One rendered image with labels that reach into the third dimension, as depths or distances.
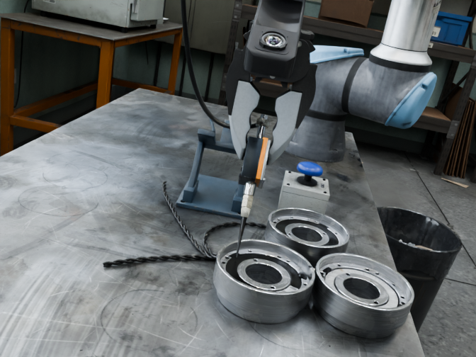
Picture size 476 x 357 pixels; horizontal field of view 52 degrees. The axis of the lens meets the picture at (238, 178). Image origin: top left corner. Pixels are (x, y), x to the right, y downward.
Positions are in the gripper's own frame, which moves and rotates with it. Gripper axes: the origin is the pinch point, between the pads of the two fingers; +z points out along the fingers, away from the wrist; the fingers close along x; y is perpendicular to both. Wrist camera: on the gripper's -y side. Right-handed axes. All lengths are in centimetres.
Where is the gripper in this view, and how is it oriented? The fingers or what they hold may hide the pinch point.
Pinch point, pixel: (256, 153)
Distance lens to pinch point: 55.4
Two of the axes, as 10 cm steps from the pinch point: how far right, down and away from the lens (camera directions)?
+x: -9.8, -2.0, 0.2
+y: 0.9, -3.5, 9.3
